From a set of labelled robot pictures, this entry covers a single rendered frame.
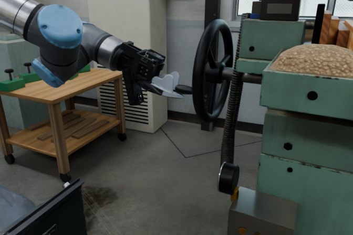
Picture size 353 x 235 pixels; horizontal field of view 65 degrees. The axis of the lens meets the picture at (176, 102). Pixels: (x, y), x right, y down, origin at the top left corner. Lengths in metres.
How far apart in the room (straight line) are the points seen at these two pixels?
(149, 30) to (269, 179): 1.57
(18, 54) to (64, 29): 1.86
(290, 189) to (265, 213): 0.08
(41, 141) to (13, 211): 1.47
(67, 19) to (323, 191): 0.63
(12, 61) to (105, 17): 0.79
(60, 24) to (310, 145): 0.55
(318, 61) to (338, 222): 0.33
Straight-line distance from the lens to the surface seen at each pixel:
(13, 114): 2.65
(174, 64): 2.30
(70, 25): 0.66
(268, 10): 0.68
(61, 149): 1.68
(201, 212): 1.51
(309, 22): 0.73
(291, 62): 0.46
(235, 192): 0.60
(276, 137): 0.58
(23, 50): 2.53
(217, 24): 0.74
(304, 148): 0.58
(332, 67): 0.46
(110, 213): 1.54
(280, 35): 0.68
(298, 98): 0.46
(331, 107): 0.46
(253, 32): 0.68
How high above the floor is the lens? 1.00
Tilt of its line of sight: 20 degrees down
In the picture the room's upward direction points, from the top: straight up
